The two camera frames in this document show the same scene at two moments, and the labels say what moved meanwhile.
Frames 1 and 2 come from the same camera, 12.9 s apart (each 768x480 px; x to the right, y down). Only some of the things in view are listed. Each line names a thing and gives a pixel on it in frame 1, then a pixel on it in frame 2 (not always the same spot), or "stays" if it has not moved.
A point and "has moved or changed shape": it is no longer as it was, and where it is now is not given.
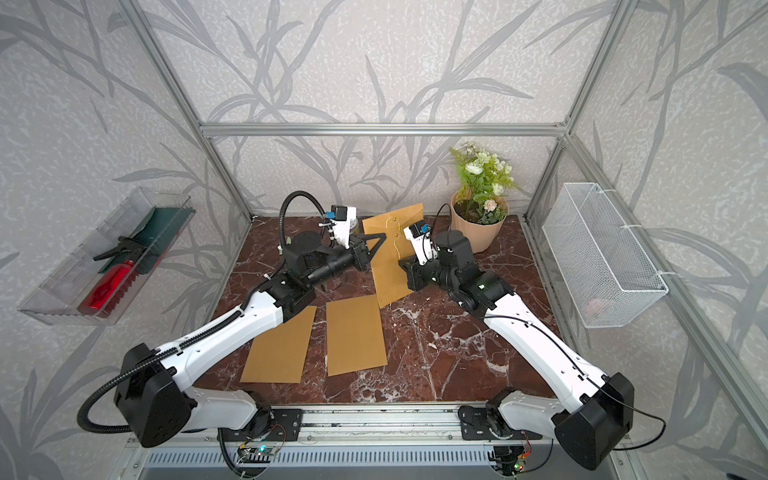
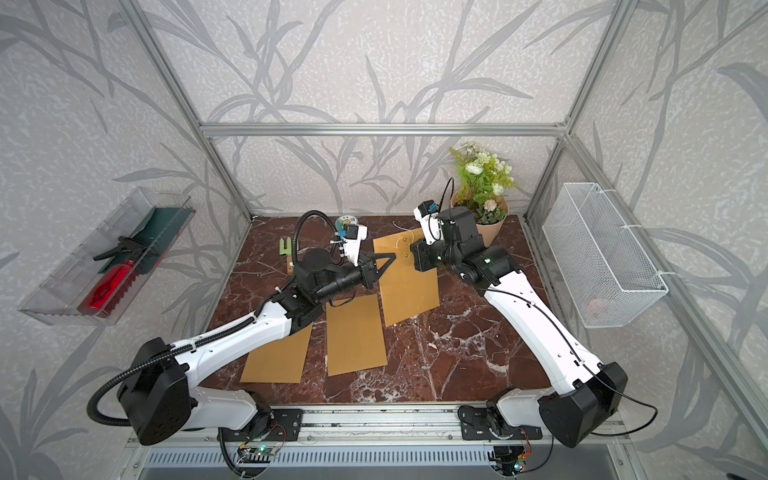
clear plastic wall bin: [110, 268] stays
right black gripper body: [430, 274] -> [434, 255]
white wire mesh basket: [608, 272] stays
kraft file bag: [355, 338] stays
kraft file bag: [390, 278] has moved or changed shape
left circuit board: [260, 454] stays
